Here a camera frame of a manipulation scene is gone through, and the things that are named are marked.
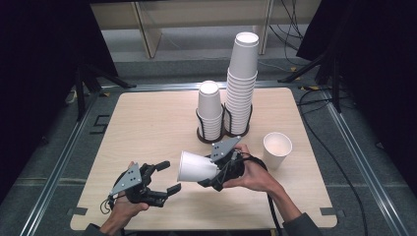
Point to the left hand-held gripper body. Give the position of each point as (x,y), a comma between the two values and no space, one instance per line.
(129,178)

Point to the black curtain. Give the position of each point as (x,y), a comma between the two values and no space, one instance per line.
(377,65)
(39,82)

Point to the short stack of white cups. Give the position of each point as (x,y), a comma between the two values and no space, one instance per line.
(209,126)

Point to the black metal stand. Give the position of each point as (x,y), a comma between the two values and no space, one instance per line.
(336,88)
(80,95)

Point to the tall stack of white cups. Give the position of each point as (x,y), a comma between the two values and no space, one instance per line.
(241,95)

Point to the white cup stack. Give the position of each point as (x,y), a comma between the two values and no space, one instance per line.
(209,141)

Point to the person's right hand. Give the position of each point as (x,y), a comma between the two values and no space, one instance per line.
(254,177)

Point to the metal floor rail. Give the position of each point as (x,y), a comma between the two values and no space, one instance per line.
(367,170)
(55,173)

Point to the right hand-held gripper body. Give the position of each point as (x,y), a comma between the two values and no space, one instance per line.
(226,149)

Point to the single white paper cup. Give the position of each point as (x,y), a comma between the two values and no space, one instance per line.
(277,154)
(196,167)

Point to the person's left hand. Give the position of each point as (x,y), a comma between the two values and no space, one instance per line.
(123,211)

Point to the light wooden shelf unit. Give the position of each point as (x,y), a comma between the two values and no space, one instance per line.
(149,36)

